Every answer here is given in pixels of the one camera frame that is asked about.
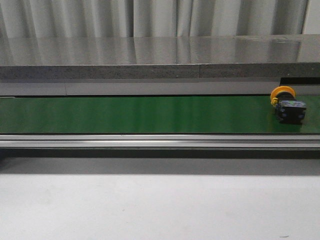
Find yellow push button switch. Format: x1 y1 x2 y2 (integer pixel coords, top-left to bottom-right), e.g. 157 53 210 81
270 85 307 125

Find green conveyor belt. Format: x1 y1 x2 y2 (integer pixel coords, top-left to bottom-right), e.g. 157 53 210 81
0 95 320 134

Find grey stone counter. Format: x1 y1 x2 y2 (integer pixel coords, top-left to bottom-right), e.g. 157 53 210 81
0 34 320 97

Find white curtain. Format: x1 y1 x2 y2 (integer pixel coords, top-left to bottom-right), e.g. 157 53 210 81
0 0 308 38

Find aluminium conveyor frame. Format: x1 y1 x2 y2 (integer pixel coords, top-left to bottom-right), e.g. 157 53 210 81
0 133 320 154

